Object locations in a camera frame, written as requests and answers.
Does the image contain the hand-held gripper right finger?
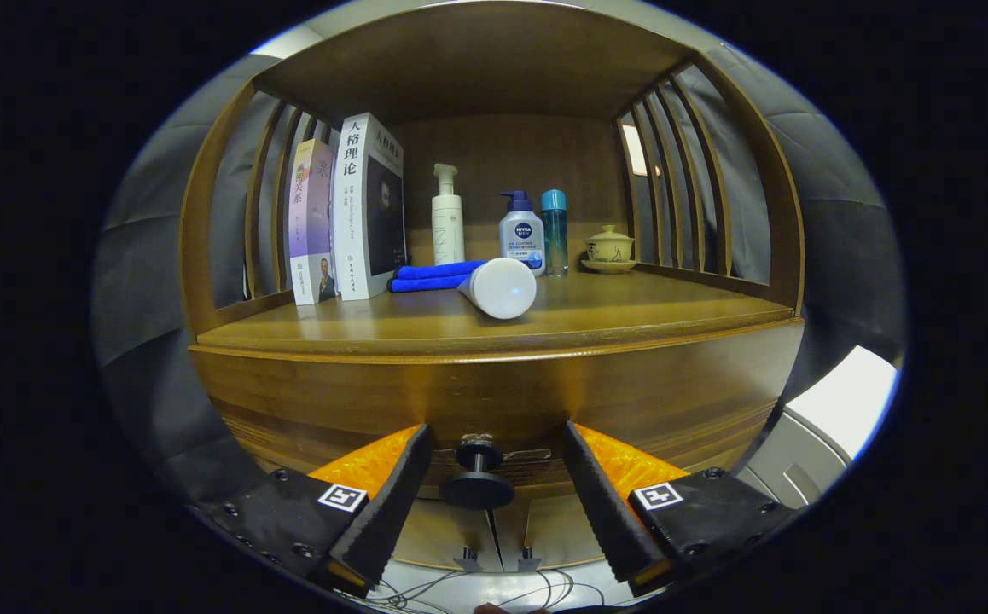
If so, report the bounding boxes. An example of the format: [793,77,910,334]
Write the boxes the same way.
[562,420,802,598]

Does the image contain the white bottle with blue pump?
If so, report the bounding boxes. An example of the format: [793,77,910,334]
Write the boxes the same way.
[498,190,546,277]

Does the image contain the white grey box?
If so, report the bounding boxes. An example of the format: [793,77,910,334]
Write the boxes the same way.
[733,345,898,511]

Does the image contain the wooden countertop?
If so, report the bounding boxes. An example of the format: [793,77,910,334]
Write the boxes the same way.
[195,271,796,357]

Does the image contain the folded blue cloth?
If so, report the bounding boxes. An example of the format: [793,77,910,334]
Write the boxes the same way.
[387,260,488,294]

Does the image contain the tangle of black cables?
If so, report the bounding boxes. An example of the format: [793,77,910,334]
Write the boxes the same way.
[366,567,610,613]

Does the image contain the black drawer knob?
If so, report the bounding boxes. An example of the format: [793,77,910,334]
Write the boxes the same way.
[440,433,516,511]

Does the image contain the wooden cabinet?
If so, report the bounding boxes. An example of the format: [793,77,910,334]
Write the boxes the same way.
[180,0,806,572]

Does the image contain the wooden drawer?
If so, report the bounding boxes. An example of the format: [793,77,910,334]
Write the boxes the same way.
[189,320,805,500]

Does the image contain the white cosmetic tube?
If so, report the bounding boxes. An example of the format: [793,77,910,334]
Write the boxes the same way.
[457,258,538,321]

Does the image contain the purple book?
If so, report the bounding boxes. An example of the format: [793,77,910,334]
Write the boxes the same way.
[288,139,338,306]

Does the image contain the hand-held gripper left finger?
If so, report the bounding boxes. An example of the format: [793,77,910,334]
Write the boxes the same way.
[195,424,434,598]

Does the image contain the yellow lidded teacup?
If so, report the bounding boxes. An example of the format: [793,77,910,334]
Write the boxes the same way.
[585,224,635,264]

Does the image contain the white book with portrait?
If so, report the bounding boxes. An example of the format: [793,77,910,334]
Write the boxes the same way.
[331,113,407,301]

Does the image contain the teal bottle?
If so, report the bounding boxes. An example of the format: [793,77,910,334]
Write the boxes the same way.
[541,189,570,277]

